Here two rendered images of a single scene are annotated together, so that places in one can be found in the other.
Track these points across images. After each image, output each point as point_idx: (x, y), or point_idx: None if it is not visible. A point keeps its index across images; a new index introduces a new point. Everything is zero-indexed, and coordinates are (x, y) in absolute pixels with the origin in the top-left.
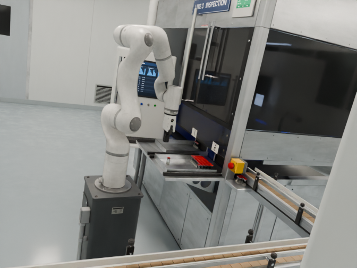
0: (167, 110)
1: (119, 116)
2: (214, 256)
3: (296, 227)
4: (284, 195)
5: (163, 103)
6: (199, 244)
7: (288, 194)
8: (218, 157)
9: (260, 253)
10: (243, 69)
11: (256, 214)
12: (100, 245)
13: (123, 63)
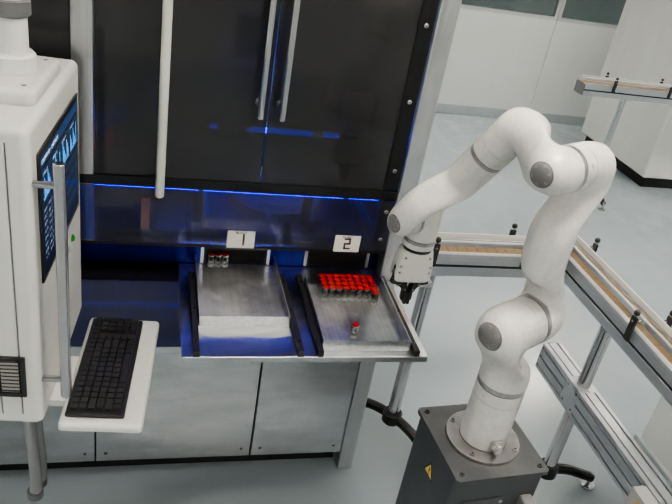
0: (432, 245)
1: (556, 321)
2: (668, 359)
3: (520, 272)
4: (486, 246)
5: (77, 215)
6: (333, 409)
7: (462, 239)
8: (315, 255)
9: (637, 323)
10: (415, 83)
11: (426, 293)
12: None
13: (580, 228)
